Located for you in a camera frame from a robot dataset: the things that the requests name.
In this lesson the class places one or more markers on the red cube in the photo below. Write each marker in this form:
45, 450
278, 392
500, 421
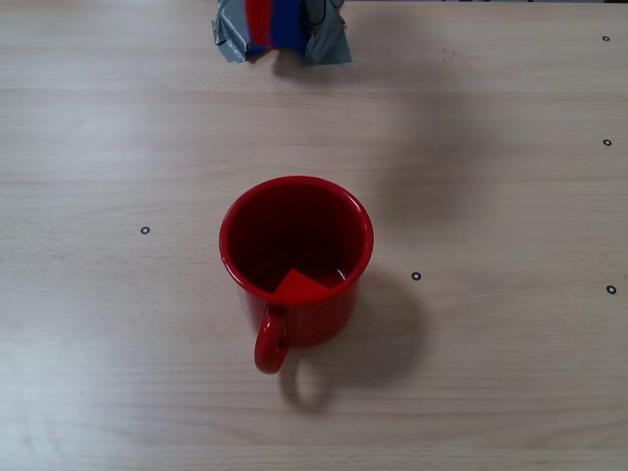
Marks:
297, 287

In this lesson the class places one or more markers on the red enamel mug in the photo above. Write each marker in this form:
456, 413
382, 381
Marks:
294, 324

